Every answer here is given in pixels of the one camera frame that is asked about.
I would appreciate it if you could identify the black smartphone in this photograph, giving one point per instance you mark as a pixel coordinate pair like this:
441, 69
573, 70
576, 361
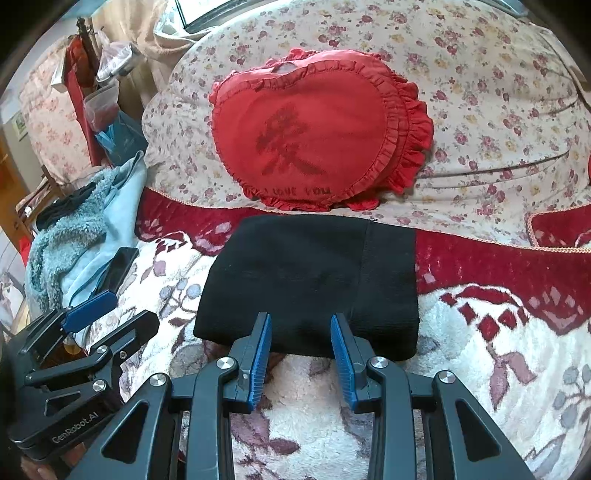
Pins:
115, 272

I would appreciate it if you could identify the blue bag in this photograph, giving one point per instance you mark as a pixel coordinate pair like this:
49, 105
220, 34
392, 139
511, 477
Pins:
122, 138

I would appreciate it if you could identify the red and white plush blanket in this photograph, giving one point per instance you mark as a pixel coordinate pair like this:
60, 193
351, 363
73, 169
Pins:
485, 369

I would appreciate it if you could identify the black pants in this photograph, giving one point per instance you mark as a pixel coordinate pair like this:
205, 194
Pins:
300, 277

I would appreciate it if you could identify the red heart-shaped frilled pillow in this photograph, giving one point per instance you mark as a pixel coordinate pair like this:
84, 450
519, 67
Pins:
418, 138
300, 129

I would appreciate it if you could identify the beige curtain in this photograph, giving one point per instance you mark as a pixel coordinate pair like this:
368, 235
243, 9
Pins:
166, 46

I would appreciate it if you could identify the floral cover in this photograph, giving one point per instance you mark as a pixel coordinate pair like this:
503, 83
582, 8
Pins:
46, 124

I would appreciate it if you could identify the window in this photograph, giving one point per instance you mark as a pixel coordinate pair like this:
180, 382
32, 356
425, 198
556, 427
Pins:
207, 11

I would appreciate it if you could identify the floral print quilt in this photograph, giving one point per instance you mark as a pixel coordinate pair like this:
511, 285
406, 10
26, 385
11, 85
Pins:
485, 92

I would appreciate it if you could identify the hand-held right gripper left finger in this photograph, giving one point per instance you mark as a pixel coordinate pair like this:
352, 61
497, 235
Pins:
258, 360

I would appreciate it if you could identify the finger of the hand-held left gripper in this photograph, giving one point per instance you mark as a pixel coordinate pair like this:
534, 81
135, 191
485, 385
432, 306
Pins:
131, 332
90, 310

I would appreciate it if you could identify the light blue fluffy cloth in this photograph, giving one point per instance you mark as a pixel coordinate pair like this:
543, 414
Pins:
60, 244

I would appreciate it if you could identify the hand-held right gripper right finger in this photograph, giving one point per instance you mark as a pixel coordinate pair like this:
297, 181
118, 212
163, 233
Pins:
344, 360

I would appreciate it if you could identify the black cloth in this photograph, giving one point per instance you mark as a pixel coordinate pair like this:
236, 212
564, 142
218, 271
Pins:
64, 205

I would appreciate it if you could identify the red cushion with beige trim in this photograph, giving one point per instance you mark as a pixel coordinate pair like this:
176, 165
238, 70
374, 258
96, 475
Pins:
561, 230

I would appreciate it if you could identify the clear plastic bag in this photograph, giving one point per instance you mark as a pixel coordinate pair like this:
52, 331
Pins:
117, 60
101, 108

